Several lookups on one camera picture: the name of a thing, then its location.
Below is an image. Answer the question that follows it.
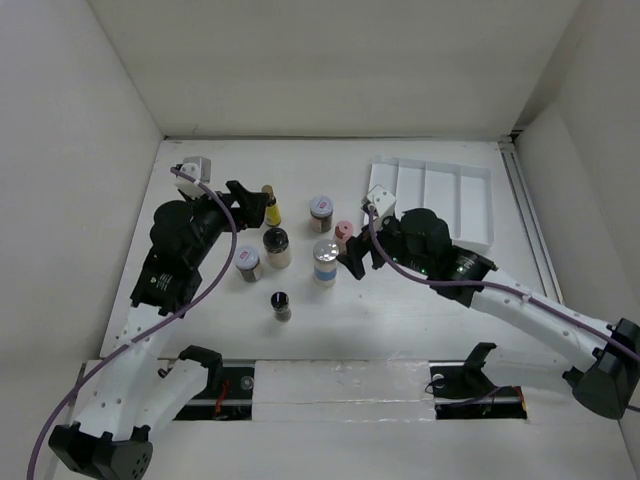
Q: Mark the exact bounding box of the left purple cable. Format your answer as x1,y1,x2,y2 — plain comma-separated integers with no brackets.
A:
27,167,239,480

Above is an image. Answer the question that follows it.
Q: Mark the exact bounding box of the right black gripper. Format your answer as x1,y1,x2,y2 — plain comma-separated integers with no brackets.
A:
336,209,433,278

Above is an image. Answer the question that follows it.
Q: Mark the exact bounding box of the white divided organizer tray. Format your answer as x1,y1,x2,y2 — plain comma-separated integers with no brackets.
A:
369,156,495,253

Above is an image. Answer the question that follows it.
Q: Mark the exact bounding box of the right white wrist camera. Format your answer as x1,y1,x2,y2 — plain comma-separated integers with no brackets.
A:
362,184,396,219

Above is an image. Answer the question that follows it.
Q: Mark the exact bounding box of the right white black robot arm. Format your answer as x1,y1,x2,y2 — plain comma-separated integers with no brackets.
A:
338,204,639,420

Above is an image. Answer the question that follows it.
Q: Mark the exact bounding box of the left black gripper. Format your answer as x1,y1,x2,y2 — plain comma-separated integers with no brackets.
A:
185,180,267,267

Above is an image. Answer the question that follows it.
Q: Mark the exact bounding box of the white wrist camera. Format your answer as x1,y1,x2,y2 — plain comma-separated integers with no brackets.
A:
362,184,396,219
174,156,211,198

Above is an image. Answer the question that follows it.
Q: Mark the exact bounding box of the yellow label brown bottle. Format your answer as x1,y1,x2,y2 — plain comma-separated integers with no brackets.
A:
262,184,282,228

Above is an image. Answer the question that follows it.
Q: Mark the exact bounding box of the blue label salt jar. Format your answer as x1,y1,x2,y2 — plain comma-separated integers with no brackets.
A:
313,239,339,288

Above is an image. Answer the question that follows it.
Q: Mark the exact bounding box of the black pepper grinder bottle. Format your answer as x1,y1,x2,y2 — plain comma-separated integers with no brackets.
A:
270,291,291,322

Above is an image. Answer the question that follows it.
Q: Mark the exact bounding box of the white lid dark spice jar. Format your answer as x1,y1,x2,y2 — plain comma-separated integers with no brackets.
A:
309,195,334,233

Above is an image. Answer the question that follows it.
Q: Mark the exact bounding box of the black lid beige spice jar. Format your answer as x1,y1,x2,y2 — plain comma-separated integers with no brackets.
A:
263,227,291,269

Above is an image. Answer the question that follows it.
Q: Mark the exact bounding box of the white lid pepper jar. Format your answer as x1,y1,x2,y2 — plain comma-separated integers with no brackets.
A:
234,245,262,283

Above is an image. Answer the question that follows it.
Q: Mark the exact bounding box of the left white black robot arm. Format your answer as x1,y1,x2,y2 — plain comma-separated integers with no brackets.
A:
48,177,268,479

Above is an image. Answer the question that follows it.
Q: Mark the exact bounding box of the pink lid spice jar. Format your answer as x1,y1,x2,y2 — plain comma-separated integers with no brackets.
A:
334,220,353,254

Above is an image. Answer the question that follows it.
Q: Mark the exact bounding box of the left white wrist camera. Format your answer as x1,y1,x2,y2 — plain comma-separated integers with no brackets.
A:
174,156,211,198

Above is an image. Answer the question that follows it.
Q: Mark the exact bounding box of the front mounting rail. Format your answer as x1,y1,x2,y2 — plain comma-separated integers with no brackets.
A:
176,360,528,423

